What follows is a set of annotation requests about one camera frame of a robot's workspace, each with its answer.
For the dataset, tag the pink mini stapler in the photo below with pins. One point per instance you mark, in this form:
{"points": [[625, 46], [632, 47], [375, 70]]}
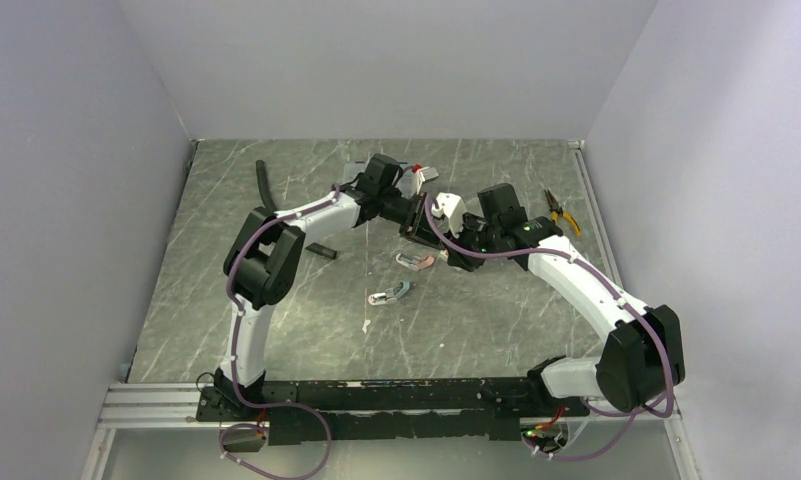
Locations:
{"points": [[415, 263]]}

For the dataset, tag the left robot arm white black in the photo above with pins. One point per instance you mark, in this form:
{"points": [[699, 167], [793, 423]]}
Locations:
{"points": [[263, 261]]}

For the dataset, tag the blue mini stapler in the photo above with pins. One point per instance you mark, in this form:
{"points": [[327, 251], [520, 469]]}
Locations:
{"points": [[390, 295]]}

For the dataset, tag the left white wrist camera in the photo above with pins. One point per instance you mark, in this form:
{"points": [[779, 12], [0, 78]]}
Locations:
{"points": [[423, 174]]}

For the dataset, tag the clear plastic organizer box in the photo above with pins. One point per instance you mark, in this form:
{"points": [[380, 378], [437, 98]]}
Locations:
{"points": [[357, 173]]}

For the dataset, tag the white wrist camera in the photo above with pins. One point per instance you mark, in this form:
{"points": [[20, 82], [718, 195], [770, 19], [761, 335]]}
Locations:
{"points": [[451, 207], [423, 174]]}

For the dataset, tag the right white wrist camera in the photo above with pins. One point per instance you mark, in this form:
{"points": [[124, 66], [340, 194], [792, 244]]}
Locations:
{"points": [[451, 207]]}

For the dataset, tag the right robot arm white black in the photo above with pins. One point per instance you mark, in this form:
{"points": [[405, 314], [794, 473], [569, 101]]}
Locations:
{"points": [[641, 359]]}

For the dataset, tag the yellow black pliers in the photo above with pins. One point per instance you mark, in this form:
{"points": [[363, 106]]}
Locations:
{"points": [[557, 212]]}

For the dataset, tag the aluminium frame rail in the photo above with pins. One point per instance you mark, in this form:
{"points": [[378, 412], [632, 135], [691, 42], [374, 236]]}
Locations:
{"points": [[173, 405]]}

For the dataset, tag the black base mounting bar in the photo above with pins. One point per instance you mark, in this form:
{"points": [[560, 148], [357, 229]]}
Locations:
{"points": [[497, 408]]}

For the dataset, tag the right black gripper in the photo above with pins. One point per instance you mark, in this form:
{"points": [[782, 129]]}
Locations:
{"points": [[456, 258]]}

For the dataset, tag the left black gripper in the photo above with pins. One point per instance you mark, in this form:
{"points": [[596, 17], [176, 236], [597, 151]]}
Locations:
{"points": [[417, 227]]}

